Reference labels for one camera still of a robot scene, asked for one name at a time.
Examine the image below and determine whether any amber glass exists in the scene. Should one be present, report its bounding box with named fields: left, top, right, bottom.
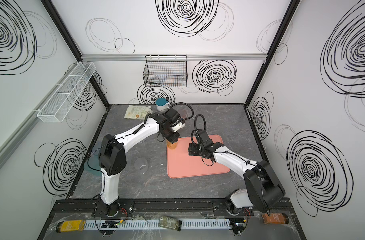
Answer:
left=166, top=141, right=178, bottom=150

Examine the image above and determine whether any pink tray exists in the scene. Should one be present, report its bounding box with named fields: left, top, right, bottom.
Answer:
left=167, top=137, right=230, bottom=179

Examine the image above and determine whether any teal glass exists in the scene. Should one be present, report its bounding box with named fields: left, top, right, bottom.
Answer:
left=84, top=156, right=101, bottom=176

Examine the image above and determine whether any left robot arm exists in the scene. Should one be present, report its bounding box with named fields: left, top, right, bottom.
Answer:
left=98, top=108, right=186, bottom=217

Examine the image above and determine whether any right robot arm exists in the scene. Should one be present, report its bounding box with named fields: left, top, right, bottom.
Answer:
left=188, top=129, right=285, bottom=215

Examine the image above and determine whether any white cup teal lid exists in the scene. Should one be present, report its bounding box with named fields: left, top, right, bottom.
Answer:
left=155, top=98, right=170, bottom=113

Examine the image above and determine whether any organic sugar pouch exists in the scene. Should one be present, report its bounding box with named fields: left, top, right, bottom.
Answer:
left=124, top=105, right=153, bottom=120

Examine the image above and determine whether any short clear glass front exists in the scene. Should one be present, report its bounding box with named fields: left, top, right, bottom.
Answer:
left=134, top=158, right=148, bottom=175

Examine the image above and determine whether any clear green bottle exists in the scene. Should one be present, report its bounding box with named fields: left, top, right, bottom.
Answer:
left=158, top=216, right=182, bottom=232

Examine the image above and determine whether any orange liquid bottle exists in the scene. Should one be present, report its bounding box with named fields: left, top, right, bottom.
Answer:
left=262, top=213, right=289, bottom=225

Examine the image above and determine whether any yellow liquid bottle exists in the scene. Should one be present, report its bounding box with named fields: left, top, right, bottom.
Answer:
left=55, top=220, right=86, bottom=233

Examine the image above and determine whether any black wire basket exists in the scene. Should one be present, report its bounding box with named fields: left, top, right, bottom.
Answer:
left=142, top=55, right=188, bottom=88

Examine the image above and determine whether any white cable duct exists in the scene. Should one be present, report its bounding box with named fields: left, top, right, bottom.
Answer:
left=83, top=219, right=231, bottom=231

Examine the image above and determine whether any white wire shelf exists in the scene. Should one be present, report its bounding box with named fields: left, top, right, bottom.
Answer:
left=37, top=62, right=96, bottom=123

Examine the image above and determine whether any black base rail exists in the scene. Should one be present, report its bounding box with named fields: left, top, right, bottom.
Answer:
left=51, top=197, right=294, bottom=217

